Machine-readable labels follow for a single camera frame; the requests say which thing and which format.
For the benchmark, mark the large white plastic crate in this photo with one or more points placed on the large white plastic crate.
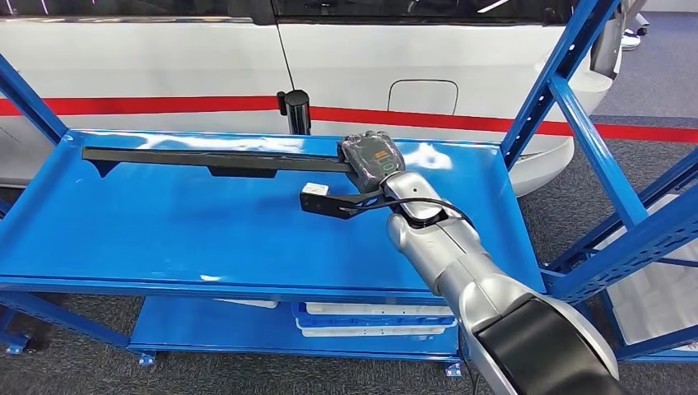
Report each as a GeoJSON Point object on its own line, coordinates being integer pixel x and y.
{"type": "Point", "coordinates": [654, 294]}

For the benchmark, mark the black stanchion post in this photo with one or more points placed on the black stanchion post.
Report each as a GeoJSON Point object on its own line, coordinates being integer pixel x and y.
{"type": "Point", "coordinates": [297, 111]}

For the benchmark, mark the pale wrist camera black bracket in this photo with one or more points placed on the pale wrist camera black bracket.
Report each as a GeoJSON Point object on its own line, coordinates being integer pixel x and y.
{"type": "Point", "coordinates": [327, 204]}

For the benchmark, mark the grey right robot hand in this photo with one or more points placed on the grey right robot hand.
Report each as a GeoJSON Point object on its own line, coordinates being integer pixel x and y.
{"type": "Point", "coordinates": [371, 158]}

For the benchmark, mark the white car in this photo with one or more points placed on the white car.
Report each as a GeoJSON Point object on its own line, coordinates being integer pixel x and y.
{"type": "Point", "coordinates": [163, 60]}

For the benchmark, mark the black plastic plate bracket part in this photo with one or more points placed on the black plastic plate bracket part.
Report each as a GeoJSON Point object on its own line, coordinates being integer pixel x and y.
{"type": "Point", "coordinates": [218, 159]}

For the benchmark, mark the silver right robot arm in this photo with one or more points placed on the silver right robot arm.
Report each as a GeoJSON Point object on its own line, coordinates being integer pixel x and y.
{"type": "Point", "coordinates": [452, 256]}

